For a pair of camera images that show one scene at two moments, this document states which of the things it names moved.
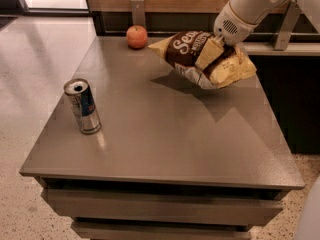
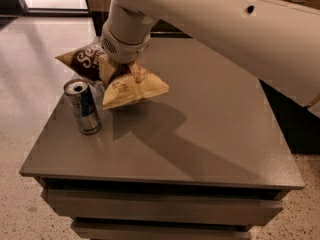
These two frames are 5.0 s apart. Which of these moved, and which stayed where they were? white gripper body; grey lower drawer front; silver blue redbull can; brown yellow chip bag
Moved: white gripper body; brown yellow chip bag
Stayed: grey lower drawer front; silver blue redbull can
